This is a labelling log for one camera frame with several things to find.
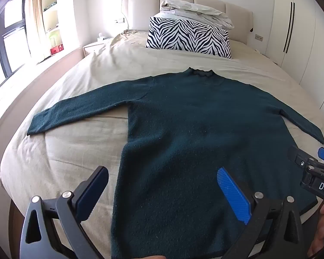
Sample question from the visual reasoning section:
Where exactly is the crumpled white duvet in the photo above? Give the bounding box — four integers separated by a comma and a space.
154, 0, 235, 30

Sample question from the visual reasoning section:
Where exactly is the beige window curtain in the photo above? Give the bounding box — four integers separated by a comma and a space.
24, 0, 45, 41

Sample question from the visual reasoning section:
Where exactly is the white built-in wardrobe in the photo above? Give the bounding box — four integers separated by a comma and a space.
266, 0, 324, 112

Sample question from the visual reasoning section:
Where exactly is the beige padded headboard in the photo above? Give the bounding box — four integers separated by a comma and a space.
122, 0, 254, 44

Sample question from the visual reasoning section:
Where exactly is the red box on shelf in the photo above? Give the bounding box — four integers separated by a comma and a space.
50, 44, 64, 55

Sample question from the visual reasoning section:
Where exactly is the white bedside table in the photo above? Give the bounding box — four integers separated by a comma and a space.
83, 41, 106, 57

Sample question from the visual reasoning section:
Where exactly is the person's right hand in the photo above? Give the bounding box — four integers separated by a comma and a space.
307, 204, 324, 257

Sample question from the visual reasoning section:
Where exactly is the dark teal knit sweater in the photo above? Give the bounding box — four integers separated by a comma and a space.
27, 68, 324, 258

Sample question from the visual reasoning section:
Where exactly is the zebra print pillow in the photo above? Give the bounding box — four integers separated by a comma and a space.
146, 17, 231, 58

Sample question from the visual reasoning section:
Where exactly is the wall power socket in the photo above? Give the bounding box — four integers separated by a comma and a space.
255, 35, 263, 41

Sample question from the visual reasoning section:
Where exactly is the beige bed sheet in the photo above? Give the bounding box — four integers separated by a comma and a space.
0, 32, 324, 258

